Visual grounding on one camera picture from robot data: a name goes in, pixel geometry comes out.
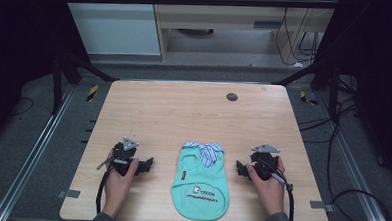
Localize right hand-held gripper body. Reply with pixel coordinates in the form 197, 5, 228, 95
249, 143, 296, 193

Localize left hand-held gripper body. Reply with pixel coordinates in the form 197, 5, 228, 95
96, 135, 141, 178

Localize person's left hand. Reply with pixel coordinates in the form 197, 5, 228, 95
102, 149, 140, 220

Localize person's right hand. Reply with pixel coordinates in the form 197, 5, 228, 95
244, 155, 287, 217

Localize mint green pet shirt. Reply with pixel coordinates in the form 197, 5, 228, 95
168, 139, 234, 221

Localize yellow black striped tape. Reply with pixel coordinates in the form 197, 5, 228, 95
85, 84, 100, 103
299, 90, 319, 107

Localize black metal stand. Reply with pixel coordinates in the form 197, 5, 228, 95
50, 48, 120, 119
271, 57, 342, 125

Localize white cabinet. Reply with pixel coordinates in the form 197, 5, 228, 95
56, 0, 165, 59

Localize light wooden desk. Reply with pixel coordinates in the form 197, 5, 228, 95
147, 0, 337, 68

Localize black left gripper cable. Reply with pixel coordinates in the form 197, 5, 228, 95
94, 165, 113, 216

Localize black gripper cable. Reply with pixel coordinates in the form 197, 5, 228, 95
257, 157, 298, 221
94, 165, 113, 216

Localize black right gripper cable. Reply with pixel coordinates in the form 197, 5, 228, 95
257, 157, 298, 221

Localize grey table bracket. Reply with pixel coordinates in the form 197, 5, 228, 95
56, 189, 81, 201
309, 200, 336, 214

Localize aluminium floor rail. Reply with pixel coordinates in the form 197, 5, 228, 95
308, 90, 392, 221
0, 81, 77, 221

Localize black floor cable loop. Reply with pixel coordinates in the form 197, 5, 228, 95
323, 95, 392, 221

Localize black hanging cables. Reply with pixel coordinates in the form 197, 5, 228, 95
273, 7, 323, 68

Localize black horizontal frame bar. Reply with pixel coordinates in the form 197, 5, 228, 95
62, 0, 339, 16

